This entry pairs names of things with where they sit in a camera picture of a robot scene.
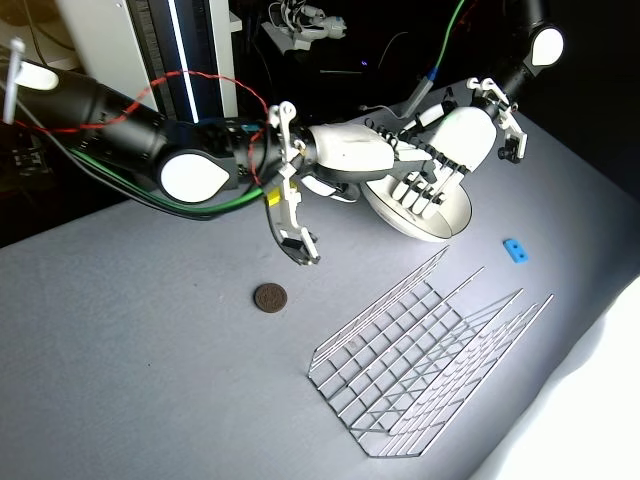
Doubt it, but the small blue plastic block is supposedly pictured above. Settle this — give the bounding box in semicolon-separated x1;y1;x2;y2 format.
502;238;530;264

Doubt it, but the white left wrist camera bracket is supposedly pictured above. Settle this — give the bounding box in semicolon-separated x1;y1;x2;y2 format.
466;77;529;166

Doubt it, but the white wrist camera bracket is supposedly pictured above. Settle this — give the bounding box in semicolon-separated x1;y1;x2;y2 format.
263;101;322;267
466;77;529;166

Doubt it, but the thin green background cable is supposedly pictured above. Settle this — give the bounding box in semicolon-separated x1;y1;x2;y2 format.
432;0;467;71

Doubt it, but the thick green arm cable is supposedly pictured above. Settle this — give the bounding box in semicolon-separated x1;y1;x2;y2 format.
68;144;265;221

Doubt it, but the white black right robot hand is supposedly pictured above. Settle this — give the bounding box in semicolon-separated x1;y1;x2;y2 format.
298;123;470;204

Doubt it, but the grey cable adapter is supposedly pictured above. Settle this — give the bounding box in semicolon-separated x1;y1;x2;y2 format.
405;65;442;117

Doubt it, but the thin white adapter cable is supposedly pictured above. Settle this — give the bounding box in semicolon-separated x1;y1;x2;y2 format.
360;102;416;121

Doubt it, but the round brown chocolate cookie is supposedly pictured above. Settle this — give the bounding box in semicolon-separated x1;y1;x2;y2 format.
253;282;289;315

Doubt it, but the silver wire plate rack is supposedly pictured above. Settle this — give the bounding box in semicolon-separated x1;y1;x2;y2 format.
305;244;555;459

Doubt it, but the red twisted arm wire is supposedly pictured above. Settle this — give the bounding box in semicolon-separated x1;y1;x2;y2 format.
13;71;270;187

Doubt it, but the white robot torso column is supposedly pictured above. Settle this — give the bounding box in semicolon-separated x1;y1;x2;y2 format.
54;0;245;125

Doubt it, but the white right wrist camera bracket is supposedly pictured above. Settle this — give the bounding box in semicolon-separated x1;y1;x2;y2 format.
263;101;322;267

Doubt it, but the white device on background shelf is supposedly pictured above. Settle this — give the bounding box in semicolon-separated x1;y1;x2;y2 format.
261;0;349;54

